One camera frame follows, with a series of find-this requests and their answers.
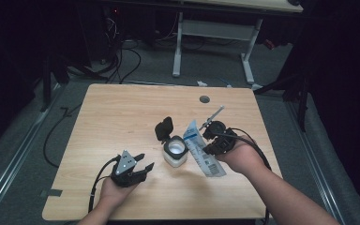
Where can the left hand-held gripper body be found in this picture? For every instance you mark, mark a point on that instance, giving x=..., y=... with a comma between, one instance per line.
x=125, y=165

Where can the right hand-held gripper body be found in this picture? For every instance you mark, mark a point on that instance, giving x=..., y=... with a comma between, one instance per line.
x=225, y=142

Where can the glass jar with black lid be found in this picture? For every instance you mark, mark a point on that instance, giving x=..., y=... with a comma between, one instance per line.
x=175, y=161

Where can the person's right hand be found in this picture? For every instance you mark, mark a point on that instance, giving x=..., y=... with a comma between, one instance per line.
x=245, y=156

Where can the person's left hand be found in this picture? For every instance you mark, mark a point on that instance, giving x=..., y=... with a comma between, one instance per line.
x=115, y=193

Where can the blue and white scrap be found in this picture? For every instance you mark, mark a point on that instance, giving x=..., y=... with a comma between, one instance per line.
x=227, y=83

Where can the white paper scrap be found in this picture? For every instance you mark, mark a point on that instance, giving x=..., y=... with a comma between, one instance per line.
x=201, y=83

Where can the grey tape strip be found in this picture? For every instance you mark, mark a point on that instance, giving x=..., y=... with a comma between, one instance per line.
x=51, y=192

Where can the black tripod stand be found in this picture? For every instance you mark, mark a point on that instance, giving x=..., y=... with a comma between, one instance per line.
x=303, y=103

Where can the small red object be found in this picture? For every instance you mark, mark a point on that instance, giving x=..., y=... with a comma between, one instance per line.
x=269, y=44

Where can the light wooden desk top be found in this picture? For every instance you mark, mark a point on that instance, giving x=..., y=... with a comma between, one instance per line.
x=247, y=4

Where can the metal floor rail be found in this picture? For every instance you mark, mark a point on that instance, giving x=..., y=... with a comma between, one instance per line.
x=15, y=156
x=315, y=162

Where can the white metal desk frame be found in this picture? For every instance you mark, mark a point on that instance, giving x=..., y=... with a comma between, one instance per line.
x=215, y=30

